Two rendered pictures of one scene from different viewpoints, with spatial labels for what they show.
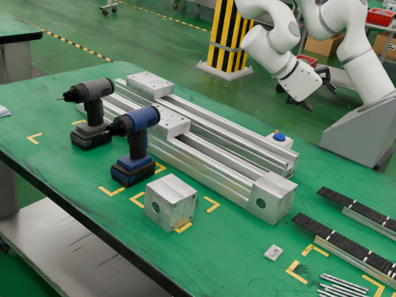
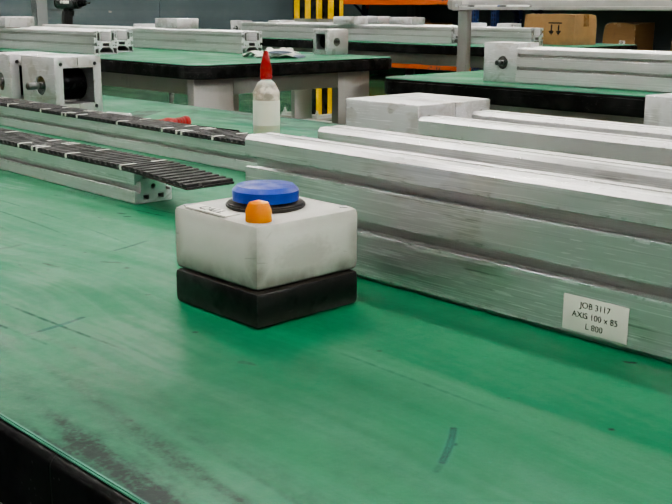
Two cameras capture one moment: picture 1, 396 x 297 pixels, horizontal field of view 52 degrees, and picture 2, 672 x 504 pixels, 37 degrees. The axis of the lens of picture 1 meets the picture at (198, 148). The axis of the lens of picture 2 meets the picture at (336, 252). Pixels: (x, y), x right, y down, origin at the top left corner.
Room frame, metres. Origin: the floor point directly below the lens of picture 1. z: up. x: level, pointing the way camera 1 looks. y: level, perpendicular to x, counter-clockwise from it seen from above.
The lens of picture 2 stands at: (1.89, -0.13, 0.96)
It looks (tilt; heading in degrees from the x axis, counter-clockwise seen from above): 14 degrees down; 191
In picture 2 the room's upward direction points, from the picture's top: straight up
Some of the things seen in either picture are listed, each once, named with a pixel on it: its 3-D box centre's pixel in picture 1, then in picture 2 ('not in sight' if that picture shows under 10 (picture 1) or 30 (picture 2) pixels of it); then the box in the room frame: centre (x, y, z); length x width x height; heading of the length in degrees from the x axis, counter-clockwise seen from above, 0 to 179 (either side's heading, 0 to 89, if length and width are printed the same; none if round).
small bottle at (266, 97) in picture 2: not in sight; (266, 94); (0.54, -0.48, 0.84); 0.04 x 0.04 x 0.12
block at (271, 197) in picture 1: (273, 195); (408, 150); (0.97, -0.24, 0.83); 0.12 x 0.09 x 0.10; 144
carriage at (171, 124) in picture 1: (161, 124); not in sight; (1.22, 0.13, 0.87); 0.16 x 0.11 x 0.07; 54
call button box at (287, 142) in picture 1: (276, 146); (277, 249); (1.31, -0.28, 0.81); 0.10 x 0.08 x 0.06; 144
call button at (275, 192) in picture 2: (279, 137); (265, 199); (1.32, -0.28, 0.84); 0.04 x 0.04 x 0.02
